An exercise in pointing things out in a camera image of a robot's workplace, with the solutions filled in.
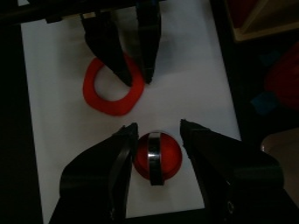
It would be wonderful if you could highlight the wooden box with slot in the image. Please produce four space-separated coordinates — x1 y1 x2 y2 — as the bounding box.
225 0 299 42

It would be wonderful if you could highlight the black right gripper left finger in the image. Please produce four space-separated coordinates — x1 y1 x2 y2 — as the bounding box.
48 122 140 224

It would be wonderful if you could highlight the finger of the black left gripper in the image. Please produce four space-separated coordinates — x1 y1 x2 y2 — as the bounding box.
80 10 135 88
135 0 164 85

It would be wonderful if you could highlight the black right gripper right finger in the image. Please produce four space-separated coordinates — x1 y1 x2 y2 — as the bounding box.
180 118 299 224

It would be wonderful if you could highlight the red plastic cup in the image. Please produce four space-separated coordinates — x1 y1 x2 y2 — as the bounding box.
264 42 299 110

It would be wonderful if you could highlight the red dough disc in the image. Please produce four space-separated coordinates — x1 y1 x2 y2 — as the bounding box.
133 132 183 180

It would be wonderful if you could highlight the blue tape marker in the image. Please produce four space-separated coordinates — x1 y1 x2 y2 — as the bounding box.
249 91 280 116

